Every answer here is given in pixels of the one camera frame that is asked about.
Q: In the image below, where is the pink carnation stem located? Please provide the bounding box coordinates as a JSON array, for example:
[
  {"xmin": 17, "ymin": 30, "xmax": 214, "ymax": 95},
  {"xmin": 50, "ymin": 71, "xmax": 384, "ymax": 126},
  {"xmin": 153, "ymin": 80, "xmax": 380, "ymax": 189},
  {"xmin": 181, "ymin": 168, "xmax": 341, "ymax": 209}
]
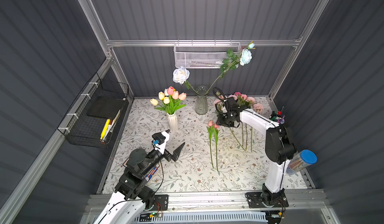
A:
[{"xmin": 228, "ymin": 94, "xmax": 238, "ymax": 101}]

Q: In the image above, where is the hot pink rose stem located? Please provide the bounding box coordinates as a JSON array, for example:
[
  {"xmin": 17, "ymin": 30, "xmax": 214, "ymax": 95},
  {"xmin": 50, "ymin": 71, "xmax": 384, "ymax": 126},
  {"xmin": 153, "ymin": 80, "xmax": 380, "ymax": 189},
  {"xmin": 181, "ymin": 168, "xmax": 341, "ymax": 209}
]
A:
[{"xmin": 234, "ymin": 92, "xmax": 247, "ymax": 106}]

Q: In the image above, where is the large pink rose stem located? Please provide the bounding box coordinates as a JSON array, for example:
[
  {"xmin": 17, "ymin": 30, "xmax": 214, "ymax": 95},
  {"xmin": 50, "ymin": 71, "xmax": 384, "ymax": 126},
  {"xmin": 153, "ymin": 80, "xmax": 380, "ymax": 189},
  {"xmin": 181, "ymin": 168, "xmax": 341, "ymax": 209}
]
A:
[{"xmin": 239, "ymin": 94, "xmax": 256, "ymax": 151}]

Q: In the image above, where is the pale pink rose stem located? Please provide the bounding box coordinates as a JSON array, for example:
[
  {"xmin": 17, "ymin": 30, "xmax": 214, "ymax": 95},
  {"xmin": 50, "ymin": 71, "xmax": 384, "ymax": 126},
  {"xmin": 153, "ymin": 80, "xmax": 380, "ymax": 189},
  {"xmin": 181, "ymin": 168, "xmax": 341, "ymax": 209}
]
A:
[{"xmin": 251, "ymin": 103, "xmax": 264, "ymax": 152}]

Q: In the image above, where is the pink peony stem with bud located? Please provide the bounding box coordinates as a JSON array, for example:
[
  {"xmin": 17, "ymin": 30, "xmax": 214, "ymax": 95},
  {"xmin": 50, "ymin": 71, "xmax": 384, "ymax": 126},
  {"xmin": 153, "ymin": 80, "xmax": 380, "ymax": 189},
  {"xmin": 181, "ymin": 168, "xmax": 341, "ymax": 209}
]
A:
[{"xmin": 214, "ymin": 95, "xmax": 227, "ymax": 113}]

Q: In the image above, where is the single pink tulip stem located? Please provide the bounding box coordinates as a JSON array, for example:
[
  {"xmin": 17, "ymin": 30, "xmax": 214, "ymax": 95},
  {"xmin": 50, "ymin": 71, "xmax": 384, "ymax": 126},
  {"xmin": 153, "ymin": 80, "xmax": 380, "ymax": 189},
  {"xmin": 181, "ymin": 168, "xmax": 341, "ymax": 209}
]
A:
[{"xmin": 207, "ymin": 120, "xmax": 214, "ymax": 168}]

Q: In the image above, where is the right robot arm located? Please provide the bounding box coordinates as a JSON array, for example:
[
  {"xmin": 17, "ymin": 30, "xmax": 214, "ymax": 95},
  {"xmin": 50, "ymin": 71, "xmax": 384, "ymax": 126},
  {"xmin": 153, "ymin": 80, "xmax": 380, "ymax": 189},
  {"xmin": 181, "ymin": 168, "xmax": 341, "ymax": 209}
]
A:
[{"xmin": 217, "ymin": 97, "xmax": 297, "ymax": 208}]

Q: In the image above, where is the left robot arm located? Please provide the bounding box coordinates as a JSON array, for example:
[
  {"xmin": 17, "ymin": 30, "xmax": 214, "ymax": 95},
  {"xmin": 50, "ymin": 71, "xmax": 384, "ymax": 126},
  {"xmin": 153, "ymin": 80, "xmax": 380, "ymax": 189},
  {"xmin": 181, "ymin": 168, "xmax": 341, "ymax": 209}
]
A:
[{"xmin": 94, "ymin": 130, "xmax": 185, "ymax": 224}]

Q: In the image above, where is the white ribbed ceramic vase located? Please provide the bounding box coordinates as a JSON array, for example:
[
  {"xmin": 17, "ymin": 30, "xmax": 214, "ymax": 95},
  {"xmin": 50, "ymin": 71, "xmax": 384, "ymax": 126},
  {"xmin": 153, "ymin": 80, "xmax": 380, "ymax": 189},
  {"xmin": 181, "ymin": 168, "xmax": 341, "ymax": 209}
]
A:
[{"xmin": 167, "ymin": 113, "xmax": 179, "ymax": 132}]

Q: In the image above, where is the clear ribbed glass vase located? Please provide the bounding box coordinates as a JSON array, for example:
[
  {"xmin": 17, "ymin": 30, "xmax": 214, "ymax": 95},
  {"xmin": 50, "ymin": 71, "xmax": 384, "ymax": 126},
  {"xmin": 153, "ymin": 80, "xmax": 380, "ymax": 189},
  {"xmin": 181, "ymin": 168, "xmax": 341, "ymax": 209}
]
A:
[{"xmin": 195, "ymin": 86, "xmax": 208, "ymax": 115}]

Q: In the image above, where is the tulip bouquet pink and yellow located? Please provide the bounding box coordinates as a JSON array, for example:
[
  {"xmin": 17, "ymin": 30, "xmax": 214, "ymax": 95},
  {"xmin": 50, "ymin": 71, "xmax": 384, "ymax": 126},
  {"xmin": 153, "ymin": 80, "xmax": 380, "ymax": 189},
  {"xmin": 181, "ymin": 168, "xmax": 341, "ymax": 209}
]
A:
[{"xmin": 150, "ymin": 86, "xmax": 187, "ymax": 115}]

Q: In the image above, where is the blue illustrated book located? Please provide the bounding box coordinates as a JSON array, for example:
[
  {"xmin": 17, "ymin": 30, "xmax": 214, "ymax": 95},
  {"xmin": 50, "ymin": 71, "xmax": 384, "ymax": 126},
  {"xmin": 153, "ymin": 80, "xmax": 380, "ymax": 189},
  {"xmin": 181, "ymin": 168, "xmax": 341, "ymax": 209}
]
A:
[{"xmin": 123, "ymin": 157, "xmax": 160, "ymax": 182}]

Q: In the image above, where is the pink pen bucket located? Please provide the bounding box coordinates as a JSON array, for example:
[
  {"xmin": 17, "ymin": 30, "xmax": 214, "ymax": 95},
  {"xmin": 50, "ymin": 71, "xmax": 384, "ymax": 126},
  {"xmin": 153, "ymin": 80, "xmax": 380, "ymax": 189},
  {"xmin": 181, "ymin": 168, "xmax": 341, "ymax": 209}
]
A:
[{"xmin": 269, "ymin": 107, "xmax": 285, "ymax": 124}]

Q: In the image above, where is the yellow marker in basket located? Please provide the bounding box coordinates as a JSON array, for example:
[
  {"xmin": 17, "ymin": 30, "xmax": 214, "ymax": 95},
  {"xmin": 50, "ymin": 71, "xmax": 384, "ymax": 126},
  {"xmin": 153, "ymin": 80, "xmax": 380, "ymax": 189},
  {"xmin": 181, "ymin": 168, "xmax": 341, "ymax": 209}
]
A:
[{"xmin": 100, "ymin": 119, "xmax": 111, "ymax": 140}]

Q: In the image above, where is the white rose stem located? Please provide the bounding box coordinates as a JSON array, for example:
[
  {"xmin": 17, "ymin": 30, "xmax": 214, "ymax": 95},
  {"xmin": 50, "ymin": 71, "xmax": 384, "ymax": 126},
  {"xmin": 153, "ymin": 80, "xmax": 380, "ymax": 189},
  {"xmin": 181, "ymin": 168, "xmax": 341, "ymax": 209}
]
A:
[{"xmin": 173, "ymin": 67, "xmax": 197, "ymax": 94}]

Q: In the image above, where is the light blue rose stem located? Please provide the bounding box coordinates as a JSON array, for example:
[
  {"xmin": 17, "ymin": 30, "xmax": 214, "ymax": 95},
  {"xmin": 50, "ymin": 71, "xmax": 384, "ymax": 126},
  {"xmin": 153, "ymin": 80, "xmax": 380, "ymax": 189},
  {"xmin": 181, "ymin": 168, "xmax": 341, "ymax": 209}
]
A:
[{"xmin": 206, "ymin": 41, "xmax": 256, "ymax": 94}]

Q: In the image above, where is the black notebook in basket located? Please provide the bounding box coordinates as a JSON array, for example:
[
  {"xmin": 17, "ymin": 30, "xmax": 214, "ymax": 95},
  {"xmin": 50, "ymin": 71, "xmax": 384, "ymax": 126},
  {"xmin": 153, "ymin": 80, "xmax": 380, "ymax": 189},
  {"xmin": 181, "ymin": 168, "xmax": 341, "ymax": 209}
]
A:
[{"xmin": 87, "ymin": 97, "xmax": 125, "ymax": 119}]

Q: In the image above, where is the clear jar blue lid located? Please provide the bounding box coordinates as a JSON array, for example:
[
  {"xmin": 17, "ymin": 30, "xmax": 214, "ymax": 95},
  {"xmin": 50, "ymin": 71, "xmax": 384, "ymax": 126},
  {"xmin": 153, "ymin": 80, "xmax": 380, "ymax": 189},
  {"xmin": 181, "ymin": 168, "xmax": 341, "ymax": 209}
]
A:
[{"xmin": 286, "ymin": 150, "xmax": 318, "ymax": 176}]

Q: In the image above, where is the black wire wall basket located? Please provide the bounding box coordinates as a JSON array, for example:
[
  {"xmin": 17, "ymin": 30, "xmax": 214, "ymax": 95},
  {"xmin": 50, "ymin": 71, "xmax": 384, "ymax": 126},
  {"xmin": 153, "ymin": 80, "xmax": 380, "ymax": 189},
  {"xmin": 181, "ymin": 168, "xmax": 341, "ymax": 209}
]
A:
[{"xmin": 58, "ymin": 75, "xmax": 129, "ymax": 149}]

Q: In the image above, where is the white mesh wall basket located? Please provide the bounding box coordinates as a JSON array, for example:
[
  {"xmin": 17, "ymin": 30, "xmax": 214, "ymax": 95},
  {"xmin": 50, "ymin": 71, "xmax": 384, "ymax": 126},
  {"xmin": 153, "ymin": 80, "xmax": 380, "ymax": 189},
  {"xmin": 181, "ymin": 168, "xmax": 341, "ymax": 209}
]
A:
[{"xmin": 173, "ymin": 40, "xmax": 242, "ymax": 69}]

